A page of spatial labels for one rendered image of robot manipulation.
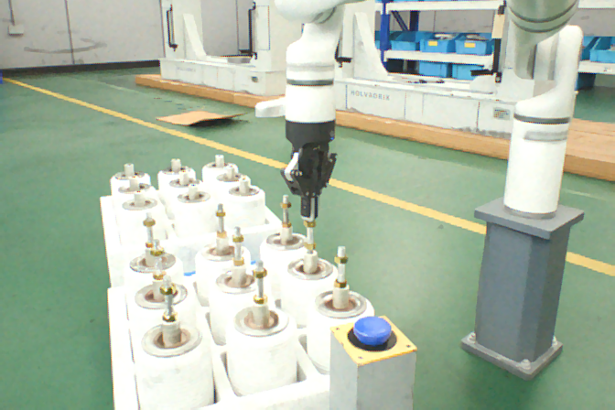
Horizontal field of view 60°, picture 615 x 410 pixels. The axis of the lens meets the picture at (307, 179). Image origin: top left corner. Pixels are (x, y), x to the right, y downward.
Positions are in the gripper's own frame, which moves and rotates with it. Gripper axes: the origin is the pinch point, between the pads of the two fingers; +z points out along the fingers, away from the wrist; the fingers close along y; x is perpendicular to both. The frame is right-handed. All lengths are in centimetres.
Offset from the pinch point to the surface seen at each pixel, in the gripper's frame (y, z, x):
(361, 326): -21.4, 2.9, -20.1
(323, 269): 0.8, 10.6, -2.1
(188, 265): 8.4, 23.7, 36.9
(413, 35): 568, -6, 215
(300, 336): -7.5, 18.1, -3.1
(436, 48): 508, 6, 163
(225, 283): -11.4, 10.6, 8.2
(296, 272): -2.6, 10.5, 1.0
